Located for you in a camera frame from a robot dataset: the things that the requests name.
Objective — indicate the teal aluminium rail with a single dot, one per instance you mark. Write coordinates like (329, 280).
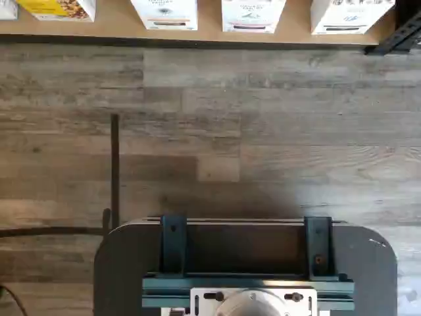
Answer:
(164, 289)

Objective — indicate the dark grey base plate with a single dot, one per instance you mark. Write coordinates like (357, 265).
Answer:
(121, 263)

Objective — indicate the black floor tape strip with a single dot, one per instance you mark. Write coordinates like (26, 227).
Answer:
(114, 164)

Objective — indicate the purely elizabeth yellow granola box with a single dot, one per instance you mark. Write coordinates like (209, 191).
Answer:
(59, 8)

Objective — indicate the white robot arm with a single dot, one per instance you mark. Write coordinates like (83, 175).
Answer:
(250, 304)

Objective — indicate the white box blue strip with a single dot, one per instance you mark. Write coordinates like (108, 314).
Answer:
(348, 16)

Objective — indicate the black metal shelf rack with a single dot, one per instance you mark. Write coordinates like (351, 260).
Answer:
(401, 36)

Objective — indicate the white box pink strip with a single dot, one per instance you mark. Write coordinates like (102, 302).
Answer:
(250, 14)

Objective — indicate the teal metal bracket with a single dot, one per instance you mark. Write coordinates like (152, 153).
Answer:
(318, 243)
(172, 243)

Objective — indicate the white box yellow strip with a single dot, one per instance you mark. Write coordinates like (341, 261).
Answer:
(164, 13)

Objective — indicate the white mounting plate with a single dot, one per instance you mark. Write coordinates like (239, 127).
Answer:
(204, 304)

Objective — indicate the wooden shelf board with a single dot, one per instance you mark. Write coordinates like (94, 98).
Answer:
(115, 29)

